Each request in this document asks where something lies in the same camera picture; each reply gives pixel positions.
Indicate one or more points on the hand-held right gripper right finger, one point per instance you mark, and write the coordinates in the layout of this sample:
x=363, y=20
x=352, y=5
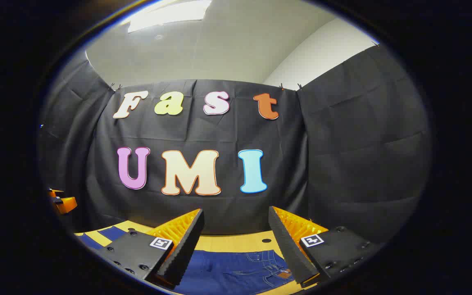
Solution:
x=287, y=250

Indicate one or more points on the black backdrop cloth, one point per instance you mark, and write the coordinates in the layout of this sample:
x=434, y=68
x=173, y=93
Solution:
x=342, y=164

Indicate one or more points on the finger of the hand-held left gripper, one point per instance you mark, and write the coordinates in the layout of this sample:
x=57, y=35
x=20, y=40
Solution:
x=66, y=203

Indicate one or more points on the blue denim jeans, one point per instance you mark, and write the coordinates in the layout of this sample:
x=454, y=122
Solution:
x=228, y=270

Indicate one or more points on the ceiling light panel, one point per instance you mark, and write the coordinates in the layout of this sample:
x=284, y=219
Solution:
x=166, y=14

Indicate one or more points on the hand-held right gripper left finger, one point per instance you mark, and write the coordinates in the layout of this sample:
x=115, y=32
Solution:
x=187, y=246

